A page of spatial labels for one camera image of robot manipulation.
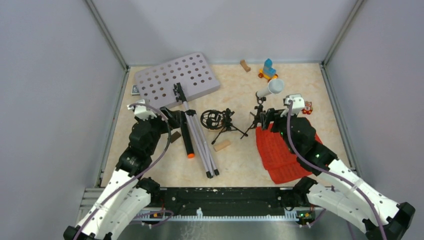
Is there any light wooden block front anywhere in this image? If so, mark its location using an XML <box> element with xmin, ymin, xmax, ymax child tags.
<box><xmin>213</xmin><ymin>139</ymin><xmax>231</xmax><ymax>152</ymax></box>

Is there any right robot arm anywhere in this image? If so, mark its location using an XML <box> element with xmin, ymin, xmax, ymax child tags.
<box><xmin>259</xmin><ymin>108</ymin><xmax>416</xmax><ymax>240</ymax></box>

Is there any white music stand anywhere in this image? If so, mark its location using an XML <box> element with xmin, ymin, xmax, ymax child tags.
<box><xmin>136</xmin><ymin>52</ymin><xmax>220</xmax><ymax>178</ymax></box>

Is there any red owl toy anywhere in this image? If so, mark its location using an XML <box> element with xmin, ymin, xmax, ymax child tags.
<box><xmin>301</xmin><ymin>101</ymin><xmax>313</xmax><ymax>115</ymax></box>

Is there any black mic tripod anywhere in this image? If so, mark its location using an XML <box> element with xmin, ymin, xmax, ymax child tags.
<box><xmin>200</xmin><ymin>108</ymin><xmax>249</xmax><ymax>145</ymax></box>
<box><xmin>240</xmin><ymin>97</ymin><xmax>267</xmax><ymax>139</ymax></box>

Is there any wooden block at back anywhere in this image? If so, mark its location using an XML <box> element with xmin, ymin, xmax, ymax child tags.
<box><xmin>239</xmin><ymin>59</ymin><xmax>251</xmax><ymax>73</ymax></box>

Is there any playing card box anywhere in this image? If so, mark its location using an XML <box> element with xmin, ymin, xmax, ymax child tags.
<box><xmin>131</xmin><ymin>85</ymin><xmax>140</xmax><ymax>96</ymax></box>

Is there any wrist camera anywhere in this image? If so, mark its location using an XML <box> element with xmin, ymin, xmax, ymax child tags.
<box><xmin>280</xmin><ymin>94</ymin><xmax>306</xmax><ymax>117</ymax></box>
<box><xmin>127</xmin><ymin>103</ymin><xmax>157</xmax><ymax>121</ymax></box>

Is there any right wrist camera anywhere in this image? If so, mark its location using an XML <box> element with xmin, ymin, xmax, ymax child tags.
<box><xmin>280</xmin><ymin>94</ymin><xmax>306</xmax><ymax>117</ymax></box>

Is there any black microphone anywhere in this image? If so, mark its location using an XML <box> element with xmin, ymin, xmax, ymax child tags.
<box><xmin>180</xmin><ymin>112</ymin><xmax>195</xmax><ymax>159</ymax></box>

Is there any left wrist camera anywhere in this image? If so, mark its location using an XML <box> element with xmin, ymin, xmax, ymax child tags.
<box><xmin>127</xmin><ymin>103</ymin><xmax>157</xmax><ymax>121</ymax></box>

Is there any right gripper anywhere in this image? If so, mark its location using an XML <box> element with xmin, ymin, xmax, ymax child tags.
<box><xmin>260</xmin><ymin>107</ymin><xmax>298</xmax><ymax>155</ymax></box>

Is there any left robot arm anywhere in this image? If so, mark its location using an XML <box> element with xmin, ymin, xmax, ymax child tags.
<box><xmin>63</xmin><ymin>103</ymin><xmax>183</xmax><ymax>240</ymax></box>

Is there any white tube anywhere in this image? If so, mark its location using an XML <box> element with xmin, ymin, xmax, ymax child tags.
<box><xmin>255</xmin><ymin>78</ymin><xmax>285</xmax><ymax>98</ymax></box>

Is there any dark brown block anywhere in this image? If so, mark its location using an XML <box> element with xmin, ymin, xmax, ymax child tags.
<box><xmin>170</xmin><ymin>131</ymin><xmax>182</xmax><ymax>144</ymax></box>

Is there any blue yellow toy block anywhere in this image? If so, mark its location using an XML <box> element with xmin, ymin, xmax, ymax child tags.
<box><xmin>258</xmin><ymin>58</ymin><xmax>278</xmax><ymax>82</ymax></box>

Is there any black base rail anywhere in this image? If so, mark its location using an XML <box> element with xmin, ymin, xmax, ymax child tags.
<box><xmin>143</xmin><ymin>187</ymin><xmax>320</xmax><ymax>221</ymax></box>

